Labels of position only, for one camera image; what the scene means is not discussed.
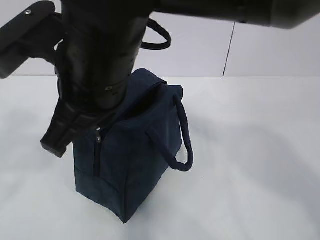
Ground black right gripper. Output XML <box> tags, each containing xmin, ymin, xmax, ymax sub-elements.
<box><xmin>40</xmin><ymin>0</ymin><xmax>153</xmax><ymax>158</ymax></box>

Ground navy blue fabric bag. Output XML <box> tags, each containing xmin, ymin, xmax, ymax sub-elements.
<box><xmin>73</xmin><ymin>68</ymin><xmax>194</xmax><ymax>223</ymax></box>

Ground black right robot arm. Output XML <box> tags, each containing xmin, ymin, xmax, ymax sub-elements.
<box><xmin>41</xmin><ymin>0</ymin><xmax>320</xmax><ymax>157</ymax></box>

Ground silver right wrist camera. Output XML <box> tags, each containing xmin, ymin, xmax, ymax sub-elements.
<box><xmin>0</xmin><ymin>0</ymin><xmax>64</xmax><ymax>79</ymax></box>

